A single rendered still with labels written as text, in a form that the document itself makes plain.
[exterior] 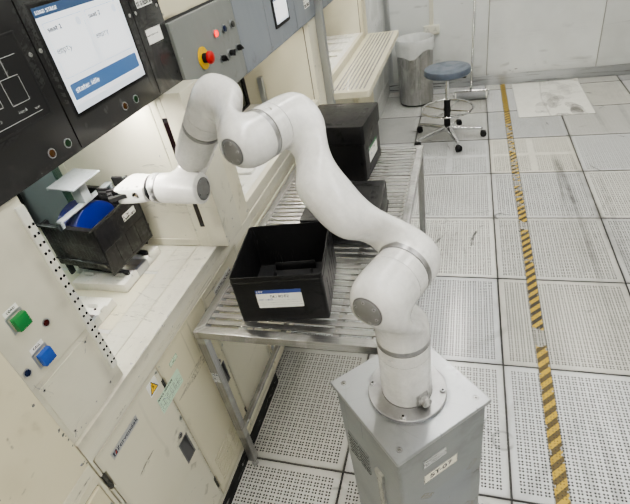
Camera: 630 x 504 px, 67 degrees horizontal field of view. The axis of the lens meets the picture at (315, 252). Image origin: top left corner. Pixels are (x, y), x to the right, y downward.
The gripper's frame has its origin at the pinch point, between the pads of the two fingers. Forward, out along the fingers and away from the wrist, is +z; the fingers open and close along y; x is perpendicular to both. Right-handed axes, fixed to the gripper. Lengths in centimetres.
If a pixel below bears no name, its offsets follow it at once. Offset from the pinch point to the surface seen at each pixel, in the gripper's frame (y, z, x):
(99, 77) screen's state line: -4.8, -17.0, 31.8
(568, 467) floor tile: 13, -136, -119
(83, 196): -0.9, 10.8, -2.8
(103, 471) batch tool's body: -57, -20, -45
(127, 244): -0.2, 3.5, -20.6
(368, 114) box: 97, -53, -19
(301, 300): -2, -54, -36
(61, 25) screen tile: -9.4, -17.2, 44.0
